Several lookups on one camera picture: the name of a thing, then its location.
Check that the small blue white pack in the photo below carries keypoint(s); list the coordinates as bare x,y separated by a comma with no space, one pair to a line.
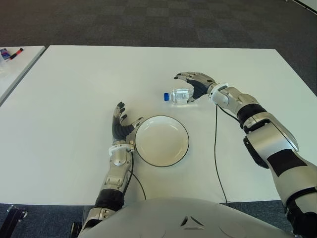
4,54

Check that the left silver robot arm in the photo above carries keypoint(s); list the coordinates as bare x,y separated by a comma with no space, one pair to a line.
117,163

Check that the clear water bottle blue cap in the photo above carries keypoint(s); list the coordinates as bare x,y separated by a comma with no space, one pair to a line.
179,96

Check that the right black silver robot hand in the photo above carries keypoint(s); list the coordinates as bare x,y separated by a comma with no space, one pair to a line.
201,83

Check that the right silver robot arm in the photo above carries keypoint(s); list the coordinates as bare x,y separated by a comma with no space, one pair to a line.
267,141

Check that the red black marker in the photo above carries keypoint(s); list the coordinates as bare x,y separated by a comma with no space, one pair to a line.
16,53

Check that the black table foot caster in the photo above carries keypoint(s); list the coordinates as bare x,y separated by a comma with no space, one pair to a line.
17,214

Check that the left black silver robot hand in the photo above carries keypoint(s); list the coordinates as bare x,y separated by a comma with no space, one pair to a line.
119,129

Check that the white plate black rim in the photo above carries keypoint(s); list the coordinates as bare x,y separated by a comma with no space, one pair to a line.
162,141

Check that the grey robot torso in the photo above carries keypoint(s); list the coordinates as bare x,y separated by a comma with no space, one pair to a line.
173,218

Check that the white side table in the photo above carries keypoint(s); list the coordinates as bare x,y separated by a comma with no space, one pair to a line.
17,74

